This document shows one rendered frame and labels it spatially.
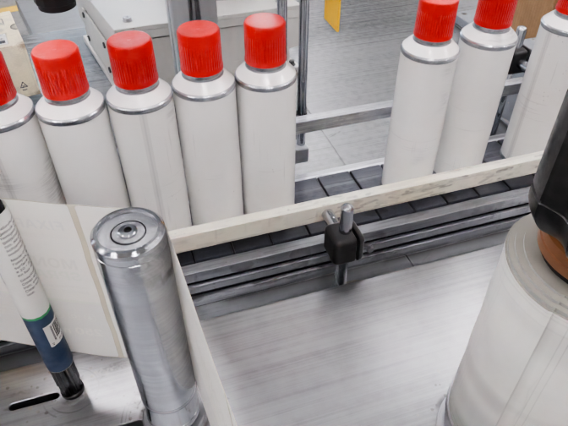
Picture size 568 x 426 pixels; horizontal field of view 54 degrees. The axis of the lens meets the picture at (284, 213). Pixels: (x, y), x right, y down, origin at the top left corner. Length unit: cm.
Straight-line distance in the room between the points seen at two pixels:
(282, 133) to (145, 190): 13
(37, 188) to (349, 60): 62
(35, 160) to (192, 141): 12
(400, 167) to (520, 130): 15
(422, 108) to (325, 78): 40
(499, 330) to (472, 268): 24
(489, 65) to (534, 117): 11
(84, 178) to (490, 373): 33
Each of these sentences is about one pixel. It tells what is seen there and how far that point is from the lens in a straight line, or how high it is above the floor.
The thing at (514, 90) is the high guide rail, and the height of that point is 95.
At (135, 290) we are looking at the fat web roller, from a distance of 30.
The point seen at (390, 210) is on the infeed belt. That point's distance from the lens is 59.
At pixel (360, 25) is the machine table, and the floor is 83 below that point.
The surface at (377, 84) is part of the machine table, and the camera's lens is 91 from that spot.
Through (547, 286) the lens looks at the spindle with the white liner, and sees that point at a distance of 29.
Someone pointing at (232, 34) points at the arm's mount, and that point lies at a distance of 85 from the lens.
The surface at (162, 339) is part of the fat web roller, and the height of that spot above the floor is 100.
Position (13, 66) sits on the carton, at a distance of 86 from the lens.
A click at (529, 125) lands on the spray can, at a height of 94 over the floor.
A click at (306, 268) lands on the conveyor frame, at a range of 58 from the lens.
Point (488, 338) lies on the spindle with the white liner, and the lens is 33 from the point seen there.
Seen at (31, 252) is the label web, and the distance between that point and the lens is 37.
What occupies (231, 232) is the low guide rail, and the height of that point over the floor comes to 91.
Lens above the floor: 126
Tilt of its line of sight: 42 degrees down
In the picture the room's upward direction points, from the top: straight up
